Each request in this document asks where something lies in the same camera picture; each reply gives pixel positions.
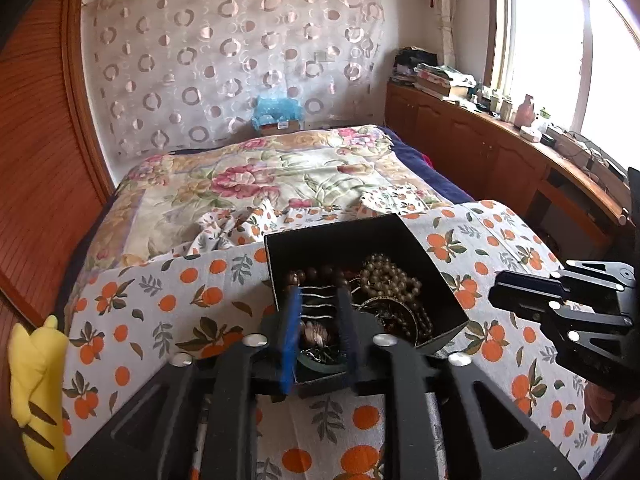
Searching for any silver wavy hair fork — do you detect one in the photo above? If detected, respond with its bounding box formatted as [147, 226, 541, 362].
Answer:
[292, 285, 338, 322]

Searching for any long wooden sideboard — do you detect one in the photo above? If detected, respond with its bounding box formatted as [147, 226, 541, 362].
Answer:
[385, 82, 634, 263]

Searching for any pink ceramic vase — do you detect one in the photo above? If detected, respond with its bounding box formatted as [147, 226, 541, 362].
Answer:
[513, 94, 536, 128]

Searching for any cream pearl necklace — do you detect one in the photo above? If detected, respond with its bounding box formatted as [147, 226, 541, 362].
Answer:
[357, 252, 434, 346]

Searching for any black jewelry box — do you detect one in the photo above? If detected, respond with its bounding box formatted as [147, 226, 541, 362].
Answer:
[265, 214, 469, 396]

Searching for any dark blue blanket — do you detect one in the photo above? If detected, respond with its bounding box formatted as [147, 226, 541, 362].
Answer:
[380, 126, 474, 204]

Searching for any stack of folded clothes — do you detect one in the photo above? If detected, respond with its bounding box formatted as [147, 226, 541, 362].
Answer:
[390, 47, 476, 99]

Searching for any yellow plush toy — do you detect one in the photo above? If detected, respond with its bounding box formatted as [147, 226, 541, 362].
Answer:
[6, 315, 68, 479]

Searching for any small pink bead earring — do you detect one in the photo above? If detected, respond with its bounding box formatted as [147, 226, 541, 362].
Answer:
[300, 321, 329, 348]

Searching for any pale green jade bangle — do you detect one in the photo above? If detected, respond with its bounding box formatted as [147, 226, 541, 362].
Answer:
[297, 353, 347, 375]

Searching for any bright window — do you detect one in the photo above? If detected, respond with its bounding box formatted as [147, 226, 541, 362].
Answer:
[503, 0, 639, 169]

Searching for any circle pattern sheer curtain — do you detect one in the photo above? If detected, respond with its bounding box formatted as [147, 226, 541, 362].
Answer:
[84, 0, 384, 162]

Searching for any small cardboard box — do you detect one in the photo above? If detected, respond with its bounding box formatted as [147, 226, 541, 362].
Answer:
[258, 120, 304, 136]

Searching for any brown wooden bead bracelet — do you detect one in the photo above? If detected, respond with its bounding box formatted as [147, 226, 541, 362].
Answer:
[285, 266, 362, 302]

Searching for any orange print bed sheet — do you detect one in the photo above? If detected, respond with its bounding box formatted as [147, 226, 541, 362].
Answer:
[60, 199, 616, 480]

